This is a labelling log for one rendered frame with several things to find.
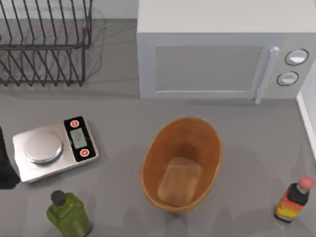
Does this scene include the microwave oven door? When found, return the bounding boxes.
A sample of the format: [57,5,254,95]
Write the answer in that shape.
[138,33,282,100]

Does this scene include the green bottle with black cap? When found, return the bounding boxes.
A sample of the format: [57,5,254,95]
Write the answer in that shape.
[46,190,93,237]

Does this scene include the pale microwave oven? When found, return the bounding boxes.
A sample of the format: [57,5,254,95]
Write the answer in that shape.
[136,0,316,104]

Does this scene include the dark wire dish rack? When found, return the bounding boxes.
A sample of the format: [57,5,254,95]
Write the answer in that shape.
[0,0,94,87]

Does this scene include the pale microwave door handle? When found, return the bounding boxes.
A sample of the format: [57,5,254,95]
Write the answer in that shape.
[255,46,280,105]

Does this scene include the dark bottle with pink cap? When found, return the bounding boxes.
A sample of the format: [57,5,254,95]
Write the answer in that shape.
[274,175,315,224]

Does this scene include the brown wicker basket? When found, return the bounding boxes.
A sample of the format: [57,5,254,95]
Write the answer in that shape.
[140,117,222,215]

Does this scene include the silver kitchen scale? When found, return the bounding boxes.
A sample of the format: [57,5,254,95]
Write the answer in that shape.
[12,116,100,184]

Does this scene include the round microwave knob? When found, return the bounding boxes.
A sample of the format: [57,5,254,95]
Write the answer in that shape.
[284,48,310,66]
[276,71,300,86]

